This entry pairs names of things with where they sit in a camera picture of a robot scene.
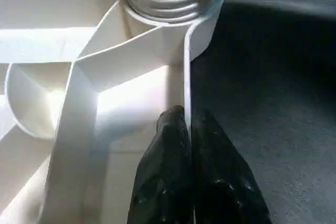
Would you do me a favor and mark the black work mat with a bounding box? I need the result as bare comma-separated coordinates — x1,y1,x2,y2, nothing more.
185,0,336,224

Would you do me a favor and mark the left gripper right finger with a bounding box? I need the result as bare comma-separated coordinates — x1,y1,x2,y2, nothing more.
192,109,274,224

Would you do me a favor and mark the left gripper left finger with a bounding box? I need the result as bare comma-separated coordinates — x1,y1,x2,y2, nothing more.
127,105,194,224

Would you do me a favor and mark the white plastic table top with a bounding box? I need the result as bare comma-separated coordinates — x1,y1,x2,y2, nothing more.
0,0,227,224

